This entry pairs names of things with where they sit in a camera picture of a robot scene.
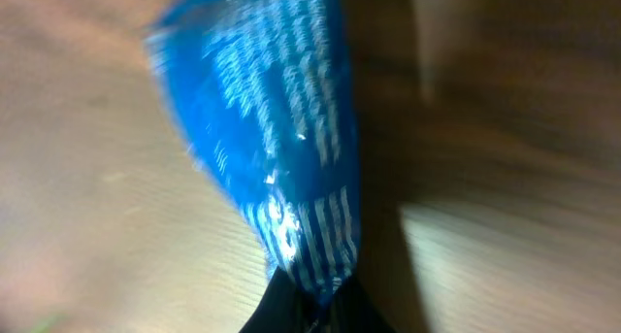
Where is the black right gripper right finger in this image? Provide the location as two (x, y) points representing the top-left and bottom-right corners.
(319, 275), (395, 333)

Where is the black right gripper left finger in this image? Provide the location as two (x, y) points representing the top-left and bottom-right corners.
(240, 268), (317, 333)

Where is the blue oreo cookie pack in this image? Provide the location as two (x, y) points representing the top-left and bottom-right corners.
(147, 0), (361, 306)

